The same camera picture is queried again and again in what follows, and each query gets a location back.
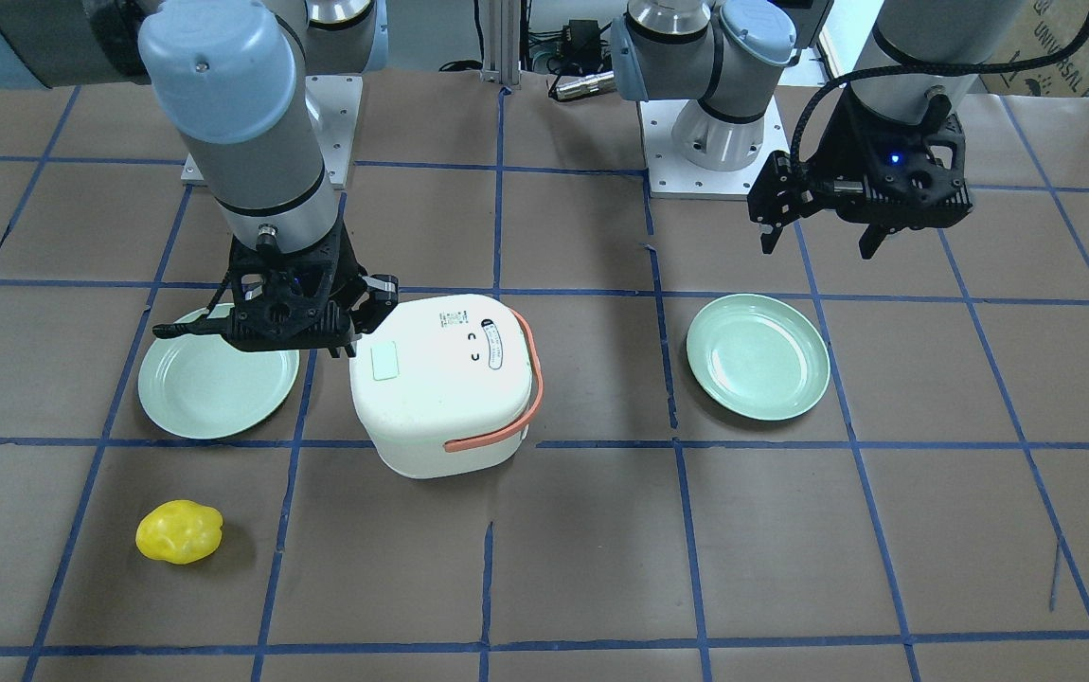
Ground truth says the black gripper body pressing arm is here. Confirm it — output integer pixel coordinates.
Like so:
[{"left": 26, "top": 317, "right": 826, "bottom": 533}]
[{"left": 223, "top": 222, "right": 366, "bottom": 353}]

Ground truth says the black gripper body idle arm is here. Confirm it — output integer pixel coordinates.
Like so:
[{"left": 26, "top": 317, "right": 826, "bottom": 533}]
[{"left": 805, "top": 92, "right": 972, "bottom": 229}]

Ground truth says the robot arm near yellow toy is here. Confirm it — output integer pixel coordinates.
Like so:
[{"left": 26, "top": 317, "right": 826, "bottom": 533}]
[{"left": 0, "top": 1, "right": 399, "bottom": 357}]

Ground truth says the green plate near yellow toy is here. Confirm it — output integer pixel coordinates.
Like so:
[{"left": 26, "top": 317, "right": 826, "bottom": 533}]
[{"left": 137, "top": 334, "right": 301, "bottom": 440}]

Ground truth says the green plate far from toy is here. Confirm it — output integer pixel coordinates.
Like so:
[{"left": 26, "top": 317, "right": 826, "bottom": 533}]
[{"left": 685, "top": 294, "right": 830, "bottom": 422}]

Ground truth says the yellow toy pepper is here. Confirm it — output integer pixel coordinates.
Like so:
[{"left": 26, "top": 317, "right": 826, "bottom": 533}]
[{"left": 134, "top": 499, "right": 223, "bottom": 565}]

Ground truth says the white rice cooker orange handle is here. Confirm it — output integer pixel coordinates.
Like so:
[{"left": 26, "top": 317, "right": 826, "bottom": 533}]
[{"left": 348, "top": 294, "right": 545, "bottom": 479}]

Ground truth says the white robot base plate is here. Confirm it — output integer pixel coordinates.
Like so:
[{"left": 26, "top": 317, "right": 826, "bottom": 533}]
[{"left": 638, "top": 99, "right": 790, "bottom": 200}]

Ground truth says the second white robot base plate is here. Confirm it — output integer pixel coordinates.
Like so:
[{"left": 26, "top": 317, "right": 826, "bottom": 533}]
[{"left": 180, "top": 74, "right": 364, "bottom": 187}]

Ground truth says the aluminium frame post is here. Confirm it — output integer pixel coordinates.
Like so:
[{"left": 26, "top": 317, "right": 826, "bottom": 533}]
[{"left": 476, "top": 1, "right": 530, "bottom": 92}]

